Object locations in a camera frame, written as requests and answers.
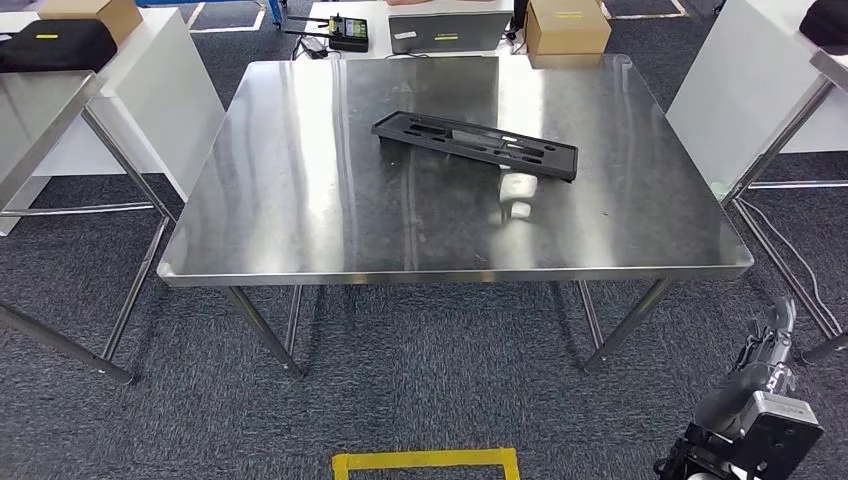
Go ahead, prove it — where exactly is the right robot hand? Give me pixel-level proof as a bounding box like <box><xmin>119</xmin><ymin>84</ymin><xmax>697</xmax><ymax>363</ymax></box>
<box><xmin>694</xmin><ymin>296</ymin><xmax>798</xmax><ymax>440</ymax></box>

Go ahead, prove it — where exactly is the black plastic panel part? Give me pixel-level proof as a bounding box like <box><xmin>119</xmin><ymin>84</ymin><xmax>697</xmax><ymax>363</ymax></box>
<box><xmin>370</xmin><ymin>110</ymin><xmax>580</xmax><ymax>184</ymax></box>

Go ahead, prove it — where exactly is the stainless steel workbench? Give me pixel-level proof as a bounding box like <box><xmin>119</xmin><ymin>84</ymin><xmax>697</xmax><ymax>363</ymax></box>
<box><xmin>156</xmin><ymin>54</ymin><xmax>755</xmax><ymax>379</ymax></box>

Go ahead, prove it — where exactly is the yellow floor tape square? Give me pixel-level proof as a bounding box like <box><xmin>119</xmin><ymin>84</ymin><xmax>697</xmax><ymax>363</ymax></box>
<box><xmin>331</xmin><ymin>447</ymin><xmax>523</xmax><ymax>480</ymax></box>

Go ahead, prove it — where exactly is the plain black bag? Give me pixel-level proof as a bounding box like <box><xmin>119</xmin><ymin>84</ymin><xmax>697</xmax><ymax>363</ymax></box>
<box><xmin>799</xmin><ymin>0</ymin><xmax>848</xmax><ymax>49</ymax></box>

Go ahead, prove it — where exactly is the cardboard box with yellow label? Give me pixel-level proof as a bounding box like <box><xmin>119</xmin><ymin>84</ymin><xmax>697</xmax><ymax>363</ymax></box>
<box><xmin>524</xmin><ymin>0</ymin><xmax>613</xmax><ymax>57</ymax></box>

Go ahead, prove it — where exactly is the grey laptop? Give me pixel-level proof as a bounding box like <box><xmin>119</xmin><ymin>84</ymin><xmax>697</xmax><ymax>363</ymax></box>
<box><xmin>387</xmin><ymin>9</ymin><xmax>515</xmax><ymax>56</ymax></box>

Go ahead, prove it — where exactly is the white desk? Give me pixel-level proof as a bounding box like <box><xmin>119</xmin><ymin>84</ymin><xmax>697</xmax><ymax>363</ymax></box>
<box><xmin>301</xmin><ymin>0</ymin><xmax>531</xmax><ymax>61</ymax></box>

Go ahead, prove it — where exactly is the black controller with antennas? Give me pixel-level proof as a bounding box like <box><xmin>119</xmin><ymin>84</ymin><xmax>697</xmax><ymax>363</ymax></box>
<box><xmin>284</xmin><ymin>13</ymin><xmax>370</xmax><ymax>54</ymax></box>

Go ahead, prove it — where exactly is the black power adapter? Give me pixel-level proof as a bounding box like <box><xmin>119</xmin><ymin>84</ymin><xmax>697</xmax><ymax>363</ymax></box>
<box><xmin>299</xmin><ymin>34</ymin><xmax>331</xmax><ymax>61</ymax></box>

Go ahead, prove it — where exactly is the plain cardboard box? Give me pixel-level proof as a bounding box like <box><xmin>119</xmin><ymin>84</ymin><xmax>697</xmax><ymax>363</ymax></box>
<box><xmin>36</xmin><ymin>0</ymin><xmax>144</xmax><ymax>46</ymax></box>

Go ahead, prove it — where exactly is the white floor cable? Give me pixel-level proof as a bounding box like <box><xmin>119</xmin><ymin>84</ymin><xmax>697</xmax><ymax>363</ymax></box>
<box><xmin>736</xmin><ymin>198</ymin><xmax>829</xmax><ymax>319</ymax></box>

